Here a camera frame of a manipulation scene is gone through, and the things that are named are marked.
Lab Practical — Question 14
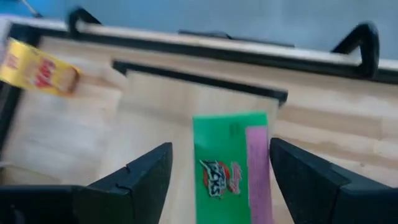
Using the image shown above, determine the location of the green Apple Jacks cereal box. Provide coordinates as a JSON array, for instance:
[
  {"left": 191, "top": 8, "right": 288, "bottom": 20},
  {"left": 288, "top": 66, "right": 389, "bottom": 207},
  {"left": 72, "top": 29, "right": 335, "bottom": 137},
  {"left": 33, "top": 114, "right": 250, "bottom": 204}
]
[{"left": 192, "top": 111, "right": 275, "bottom": 224}]

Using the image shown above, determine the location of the black table edge clamp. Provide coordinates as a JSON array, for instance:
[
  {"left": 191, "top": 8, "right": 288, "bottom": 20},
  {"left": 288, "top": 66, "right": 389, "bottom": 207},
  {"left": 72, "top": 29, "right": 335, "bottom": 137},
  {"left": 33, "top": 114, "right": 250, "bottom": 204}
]
[
  {"left": 331, "top": 21, "right": 381, "bottom": 79},
  {"left": 67, "top": 6, "right": 103, "bottom": 40}
]

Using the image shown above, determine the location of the black shelf end frame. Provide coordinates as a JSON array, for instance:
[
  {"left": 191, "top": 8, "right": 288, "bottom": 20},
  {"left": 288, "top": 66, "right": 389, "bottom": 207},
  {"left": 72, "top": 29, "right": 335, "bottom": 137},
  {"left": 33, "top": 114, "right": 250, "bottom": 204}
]
[{"left": 111, "top": 59, "right": 289, "bottom": 106}]

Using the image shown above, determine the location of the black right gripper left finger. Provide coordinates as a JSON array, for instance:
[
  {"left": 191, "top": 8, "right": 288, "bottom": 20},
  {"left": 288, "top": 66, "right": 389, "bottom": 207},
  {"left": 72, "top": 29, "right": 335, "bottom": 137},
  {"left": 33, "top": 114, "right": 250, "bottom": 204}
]
[{"left": 0, "top": 142, "right": 174, "bottom": 224}]

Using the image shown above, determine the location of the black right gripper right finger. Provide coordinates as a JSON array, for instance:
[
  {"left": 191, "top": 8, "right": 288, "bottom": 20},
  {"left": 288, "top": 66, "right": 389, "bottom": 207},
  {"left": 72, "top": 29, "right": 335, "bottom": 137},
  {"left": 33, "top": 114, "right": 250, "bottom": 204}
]
[{"left": 269, "top": 138, "right": 398, "bottom": 224}]

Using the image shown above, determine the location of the yellow Corn Pops cereal box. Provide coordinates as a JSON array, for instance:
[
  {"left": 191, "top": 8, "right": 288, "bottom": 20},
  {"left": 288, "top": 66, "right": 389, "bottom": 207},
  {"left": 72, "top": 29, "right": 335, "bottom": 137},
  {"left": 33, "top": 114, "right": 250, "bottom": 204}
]
[{"left": 0, "top": 37, "right": 81, "bottom": 97}]

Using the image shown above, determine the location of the black aluminium table frame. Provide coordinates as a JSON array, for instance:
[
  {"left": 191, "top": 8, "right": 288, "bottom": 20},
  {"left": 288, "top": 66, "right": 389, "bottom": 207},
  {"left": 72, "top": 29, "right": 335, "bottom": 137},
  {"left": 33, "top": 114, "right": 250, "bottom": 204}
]
[{"left": 0, "top": 23, "right": 398, "bottom": 153}]

